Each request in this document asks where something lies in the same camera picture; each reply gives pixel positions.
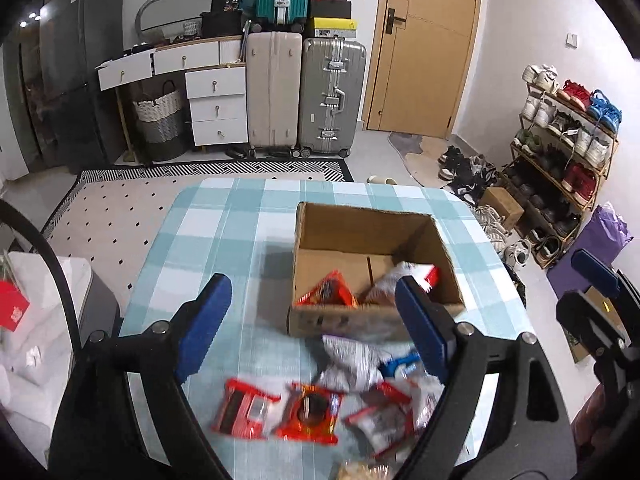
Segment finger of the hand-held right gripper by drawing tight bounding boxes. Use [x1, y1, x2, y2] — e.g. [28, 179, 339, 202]
[571, 249, 640, 311]
[556, 290, 632, 361]

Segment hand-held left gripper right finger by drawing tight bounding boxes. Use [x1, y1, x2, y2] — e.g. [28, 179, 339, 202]
[394, 275, 577, 480]

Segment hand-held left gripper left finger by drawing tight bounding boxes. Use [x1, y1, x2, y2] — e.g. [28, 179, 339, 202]
[47, 272, 236, 480]

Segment blue snack packet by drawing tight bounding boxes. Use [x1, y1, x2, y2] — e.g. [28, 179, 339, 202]
[380, 352, 423, 378]

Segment silver snack packet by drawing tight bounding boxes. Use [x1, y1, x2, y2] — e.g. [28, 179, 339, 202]
[307, 335, 396, 393]

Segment red snack packet dark window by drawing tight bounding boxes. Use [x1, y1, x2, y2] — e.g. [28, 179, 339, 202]
[211, 377, 281, 441]

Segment brown cardboard box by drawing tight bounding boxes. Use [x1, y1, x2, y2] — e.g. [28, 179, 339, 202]
[287, 201, 466, 341]

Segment red cookie packet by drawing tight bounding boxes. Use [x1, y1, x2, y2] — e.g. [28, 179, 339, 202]
[272, 382, 346, 445]
[295, 269, 358, 308]

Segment purple gift bag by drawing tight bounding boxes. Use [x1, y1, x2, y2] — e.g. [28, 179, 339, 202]
[547, 202, 633, 301]

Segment printed cardboard box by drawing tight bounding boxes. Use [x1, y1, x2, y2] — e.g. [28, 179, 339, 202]
[565, 287, 631, 365]

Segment shoe rack with shoes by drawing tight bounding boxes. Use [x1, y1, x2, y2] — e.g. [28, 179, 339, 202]
[505, 64, 623, 266]

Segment white sneakers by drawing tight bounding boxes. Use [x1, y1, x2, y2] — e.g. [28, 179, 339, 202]
[472, 205, 532, 267]

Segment white grey appliance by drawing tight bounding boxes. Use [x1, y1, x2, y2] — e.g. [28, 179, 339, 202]
[0, 252, 121, 461]

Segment small cardboard box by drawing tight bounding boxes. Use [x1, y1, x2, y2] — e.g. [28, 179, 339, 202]
[480, 186, 525, 231]

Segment wooden shoe rack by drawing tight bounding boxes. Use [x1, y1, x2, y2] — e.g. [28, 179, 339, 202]
[502, 77, 621, 268]

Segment beige dotted rug patterned border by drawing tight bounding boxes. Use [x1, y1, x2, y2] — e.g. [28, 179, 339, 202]
[40, 159, 356, 311]

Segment tan biscuit packet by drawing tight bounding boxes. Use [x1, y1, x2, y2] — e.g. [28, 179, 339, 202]
[335, 460, 391, 480]

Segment pile of dark shoes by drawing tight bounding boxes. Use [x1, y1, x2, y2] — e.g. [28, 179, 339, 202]
[437, 145, 498, 203]

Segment beige grey door mat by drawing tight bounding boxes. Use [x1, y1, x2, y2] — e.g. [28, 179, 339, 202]
[389, 131, 451, 188]

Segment red paper envelope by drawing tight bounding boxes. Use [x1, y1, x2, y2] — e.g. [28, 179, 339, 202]
[0, 280, 32, 333]

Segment woven laundry basket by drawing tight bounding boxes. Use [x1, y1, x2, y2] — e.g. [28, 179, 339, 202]
[132, 80, 188, 161]

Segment white drawer cabinet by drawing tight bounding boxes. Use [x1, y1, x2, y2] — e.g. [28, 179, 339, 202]
[97, 37, 248, 148]

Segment beige suitcase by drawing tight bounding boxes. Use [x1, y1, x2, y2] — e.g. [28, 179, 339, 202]
[246, 31, 303, 157]

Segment silver suitcase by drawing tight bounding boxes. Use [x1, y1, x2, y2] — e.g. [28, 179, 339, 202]
[298, 37, 367, 158]

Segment wooden door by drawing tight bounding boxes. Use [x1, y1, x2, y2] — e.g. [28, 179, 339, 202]
[361, 0, 485, 139]

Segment dark grey refrigerator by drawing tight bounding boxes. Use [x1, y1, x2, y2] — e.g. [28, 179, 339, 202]
[2, 0, 126, 171]

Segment yellow shoe box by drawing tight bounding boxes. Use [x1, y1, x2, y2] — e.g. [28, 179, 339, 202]
[312, 16, 360, 39]

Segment black cable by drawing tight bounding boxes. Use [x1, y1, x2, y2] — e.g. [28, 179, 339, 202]
[0, 199, 83, 361]

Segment black door handle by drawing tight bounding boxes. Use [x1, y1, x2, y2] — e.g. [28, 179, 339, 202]
[385, 7, 407, 36]

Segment grey curved metal frame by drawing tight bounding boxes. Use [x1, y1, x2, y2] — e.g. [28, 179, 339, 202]
[136, 0, 211, 43]

